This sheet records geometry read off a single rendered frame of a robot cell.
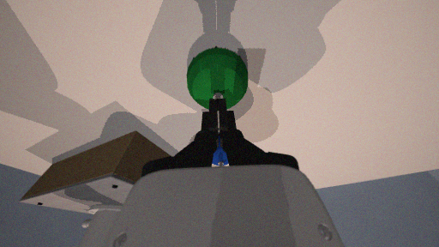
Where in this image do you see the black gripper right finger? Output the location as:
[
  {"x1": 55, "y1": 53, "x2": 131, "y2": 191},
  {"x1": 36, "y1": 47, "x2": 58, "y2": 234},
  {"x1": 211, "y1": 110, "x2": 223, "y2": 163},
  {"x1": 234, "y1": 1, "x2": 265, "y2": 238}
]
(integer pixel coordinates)
[{"x1": 219, "y1": 99, "x2": 299, "y2": 170}]

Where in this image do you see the blue dome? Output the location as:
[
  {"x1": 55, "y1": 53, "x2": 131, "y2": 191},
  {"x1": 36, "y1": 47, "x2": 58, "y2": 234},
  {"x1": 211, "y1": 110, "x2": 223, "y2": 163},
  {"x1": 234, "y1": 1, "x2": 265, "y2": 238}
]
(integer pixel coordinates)
[{"x1": 212, "y1": 134, "x2": 229, "y2": 166}]

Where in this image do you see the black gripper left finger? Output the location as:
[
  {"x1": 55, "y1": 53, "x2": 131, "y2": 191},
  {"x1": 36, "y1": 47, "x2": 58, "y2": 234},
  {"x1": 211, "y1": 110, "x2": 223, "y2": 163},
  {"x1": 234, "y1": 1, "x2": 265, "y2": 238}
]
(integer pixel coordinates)
[{"x1": 141, "y1": 99, "x2": 219, "y2": 177}]

